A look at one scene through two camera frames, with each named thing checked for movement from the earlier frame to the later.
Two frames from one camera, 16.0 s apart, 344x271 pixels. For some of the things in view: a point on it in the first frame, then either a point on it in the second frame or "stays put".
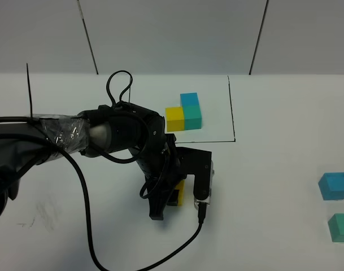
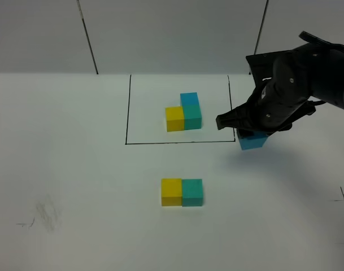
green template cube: x=192 y=117 stays put
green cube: x=340 y=227 to x=192 y=192
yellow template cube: x=174 y=119 stays put
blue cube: x=334 y=186 to x=257 y=140
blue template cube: x=191 y=99 stays put
